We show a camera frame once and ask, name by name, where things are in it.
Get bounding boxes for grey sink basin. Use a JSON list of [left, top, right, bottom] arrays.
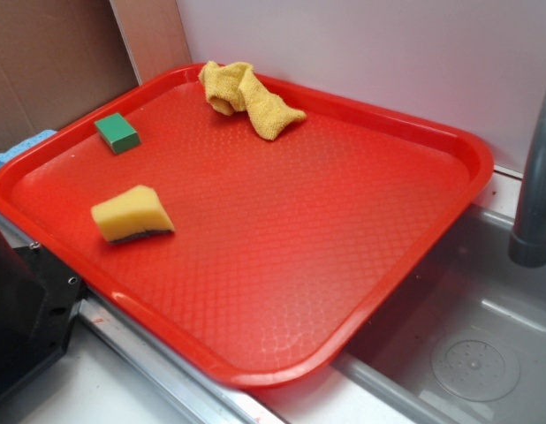
[[334, 206, 546, 423]]

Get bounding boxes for red plastic tray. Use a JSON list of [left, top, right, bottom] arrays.
[[0, 65, 493, 388]]

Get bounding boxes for grey faucet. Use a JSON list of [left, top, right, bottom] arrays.
[[509, 93, 546, 268]]

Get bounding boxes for yellow cloth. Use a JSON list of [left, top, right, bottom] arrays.
[[198, 61, 307, 141]]

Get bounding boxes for blue sponge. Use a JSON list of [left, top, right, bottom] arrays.
[[0, 129, 57, 168]]

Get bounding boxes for brown cardboard panel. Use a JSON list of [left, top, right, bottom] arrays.
[[0, 1, 137, 152]]

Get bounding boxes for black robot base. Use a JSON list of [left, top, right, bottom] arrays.
[[0, 231, 85, 404]]

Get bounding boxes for green block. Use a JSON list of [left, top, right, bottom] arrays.
[[95, 113, 140, 155]]

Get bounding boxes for yellow sponge with dark pad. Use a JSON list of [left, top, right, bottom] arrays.
[[91, 185, 175, 244]]

